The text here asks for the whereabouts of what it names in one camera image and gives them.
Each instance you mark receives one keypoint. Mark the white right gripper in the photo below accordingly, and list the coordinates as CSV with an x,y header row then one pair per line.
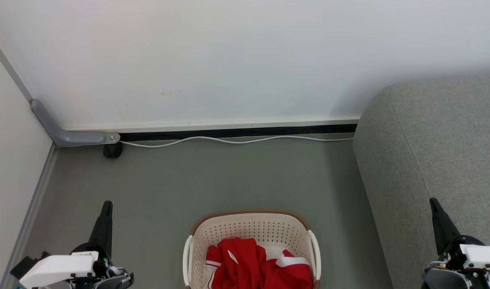
x,y
470,263

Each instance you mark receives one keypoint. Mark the grey fabric sofa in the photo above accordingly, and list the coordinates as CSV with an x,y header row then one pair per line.
x,y
429,152

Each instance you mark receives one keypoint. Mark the black round foot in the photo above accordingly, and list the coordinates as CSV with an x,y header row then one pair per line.
x,y
113,150

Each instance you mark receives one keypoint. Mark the red and white garment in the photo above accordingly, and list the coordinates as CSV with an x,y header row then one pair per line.
x,y
253,267

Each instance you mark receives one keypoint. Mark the cream perforated laundry basket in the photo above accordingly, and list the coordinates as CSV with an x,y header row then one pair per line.
x,y
253,226

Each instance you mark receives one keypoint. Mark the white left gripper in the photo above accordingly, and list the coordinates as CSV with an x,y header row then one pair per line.
x,y
60,267

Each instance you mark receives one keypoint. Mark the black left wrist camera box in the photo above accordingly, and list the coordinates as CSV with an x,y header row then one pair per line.
x,y
26,265

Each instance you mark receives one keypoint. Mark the black baseboard strip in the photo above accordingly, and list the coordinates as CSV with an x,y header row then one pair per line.
x,y
237,132

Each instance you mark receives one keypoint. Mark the grey metal corner bracket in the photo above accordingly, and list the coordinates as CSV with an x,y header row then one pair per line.
x,y
68,137

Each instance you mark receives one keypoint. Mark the grey partition edge trim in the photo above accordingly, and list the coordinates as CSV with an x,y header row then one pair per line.
x,y
28,216

